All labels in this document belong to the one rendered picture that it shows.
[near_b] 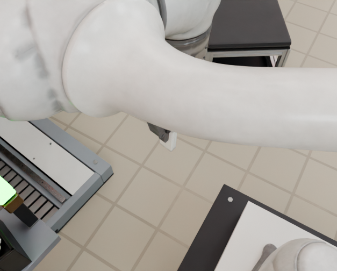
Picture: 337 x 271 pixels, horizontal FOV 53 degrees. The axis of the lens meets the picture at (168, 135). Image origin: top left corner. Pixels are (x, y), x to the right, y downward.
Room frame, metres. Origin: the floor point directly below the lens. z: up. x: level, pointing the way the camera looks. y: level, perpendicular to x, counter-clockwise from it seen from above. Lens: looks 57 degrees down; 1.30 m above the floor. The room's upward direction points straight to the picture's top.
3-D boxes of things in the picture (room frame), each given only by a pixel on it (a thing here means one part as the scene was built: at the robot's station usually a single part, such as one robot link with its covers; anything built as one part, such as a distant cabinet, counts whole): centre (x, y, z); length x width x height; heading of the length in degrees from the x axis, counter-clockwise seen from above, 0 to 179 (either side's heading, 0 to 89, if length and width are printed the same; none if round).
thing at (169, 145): (0.34, 0.00, 0.76); 0.03 x 0.01 x 0.07; 50
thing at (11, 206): (0.28, 0.35, 0.59); 0.04 x 0.04 x 0.04; 52
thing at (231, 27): (1.25, -0.32, 0.17); 0.43 x 0.36 x 0.34; 2
